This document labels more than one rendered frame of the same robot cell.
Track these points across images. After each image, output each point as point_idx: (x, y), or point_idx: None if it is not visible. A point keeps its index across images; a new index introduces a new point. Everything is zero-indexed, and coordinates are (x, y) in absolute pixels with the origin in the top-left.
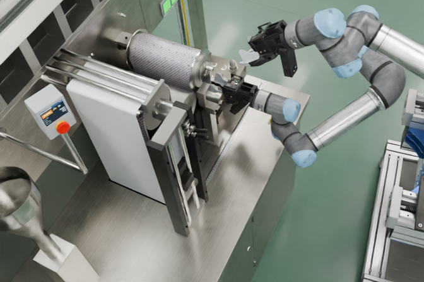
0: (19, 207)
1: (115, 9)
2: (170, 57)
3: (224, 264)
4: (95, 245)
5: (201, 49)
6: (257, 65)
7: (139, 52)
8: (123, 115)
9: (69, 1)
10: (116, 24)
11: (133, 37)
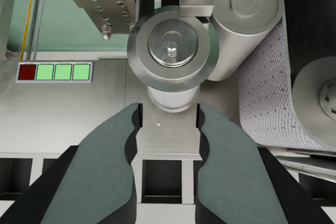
0: None
1: (165, 137)
2: (189, 92)
3: None
4: None
5: None
6: (324, 216)
7: (190, 99)
8: None
9: (198, 166)
10: (171, 118)
11: (176, 109)
